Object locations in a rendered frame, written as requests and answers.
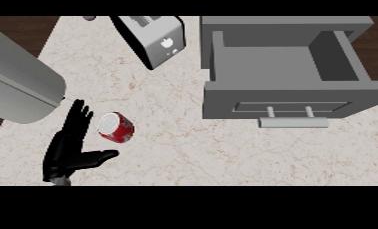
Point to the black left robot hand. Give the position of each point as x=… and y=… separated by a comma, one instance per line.
x=66, y=153

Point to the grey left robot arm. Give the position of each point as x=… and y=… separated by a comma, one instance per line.
x=60, y=181

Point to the red can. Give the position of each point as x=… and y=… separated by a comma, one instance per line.
x=118, y=129

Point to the grey drawer front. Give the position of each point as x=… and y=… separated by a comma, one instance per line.
x=221, y=101

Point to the grey drawer box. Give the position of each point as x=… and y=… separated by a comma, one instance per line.
x=265, y=63

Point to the silver toaster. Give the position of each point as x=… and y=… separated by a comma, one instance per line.
x=158, y=41

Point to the small grey round object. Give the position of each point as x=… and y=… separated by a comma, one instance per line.
x=88, y=18

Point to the grey cabinet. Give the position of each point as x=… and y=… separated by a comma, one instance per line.
x=274, y=26

